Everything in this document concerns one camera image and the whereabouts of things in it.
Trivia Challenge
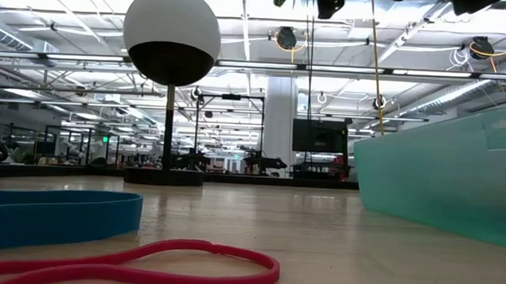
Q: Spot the black background station frame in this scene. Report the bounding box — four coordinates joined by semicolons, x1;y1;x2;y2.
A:
192;92;267;176

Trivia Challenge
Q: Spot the red rubber band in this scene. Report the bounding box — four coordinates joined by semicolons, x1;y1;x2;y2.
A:
0;229;283;284

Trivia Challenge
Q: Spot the black and red cart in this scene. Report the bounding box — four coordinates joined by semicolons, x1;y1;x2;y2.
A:
291;160;352;182

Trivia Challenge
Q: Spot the silver ceiling duct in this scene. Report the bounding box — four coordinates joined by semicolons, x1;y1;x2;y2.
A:
401;74;506;124

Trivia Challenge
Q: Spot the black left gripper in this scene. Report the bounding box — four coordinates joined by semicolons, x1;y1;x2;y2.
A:
315;0;346;21

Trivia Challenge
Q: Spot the white globe lamp black base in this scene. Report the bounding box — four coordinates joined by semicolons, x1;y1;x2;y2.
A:
116;0;224;188

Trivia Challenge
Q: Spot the black monitor screen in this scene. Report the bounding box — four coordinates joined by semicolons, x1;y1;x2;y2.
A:
291;117;350;156

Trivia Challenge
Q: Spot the black ceiling cable reel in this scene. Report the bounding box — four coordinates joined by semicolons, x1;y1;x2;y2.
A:
469;35;497;62
276;25;299;51

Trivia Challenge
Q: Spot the black background workstation frame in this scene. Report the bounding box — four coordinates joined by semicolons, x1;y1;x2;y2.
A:
42;123;122;169

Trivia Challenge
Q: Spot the white building column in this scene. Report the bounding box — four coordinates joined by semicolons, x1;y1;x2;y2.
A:
261;76;300;178

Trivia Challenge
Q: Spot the wide blue rubber band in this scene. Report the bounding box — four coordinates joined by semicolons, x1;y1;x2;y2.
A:
0;186;144;260

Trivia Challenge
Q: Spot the translucent teal plastic bin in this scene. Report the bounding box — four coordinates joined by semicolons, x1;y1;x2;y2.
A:
350;98;506;249

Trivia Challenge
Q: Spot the black hanging cable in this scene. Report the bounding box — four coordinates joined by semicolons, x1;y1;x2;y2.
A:
299;0;318;120

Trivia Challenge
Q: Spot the yellow hanging cable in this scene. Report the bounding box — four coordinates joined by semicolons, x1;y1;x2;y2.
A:
363;0;391;137

